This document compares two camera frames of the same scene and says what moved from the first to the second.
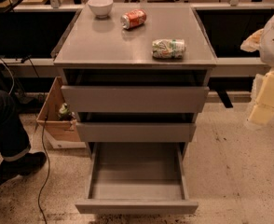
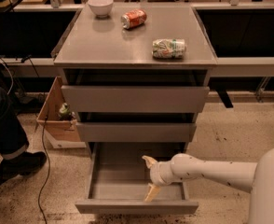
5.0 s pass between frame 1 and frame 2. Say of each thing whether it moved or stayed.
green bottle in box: stayed
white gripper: moved
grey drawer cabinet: stayed
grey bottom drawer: stayed
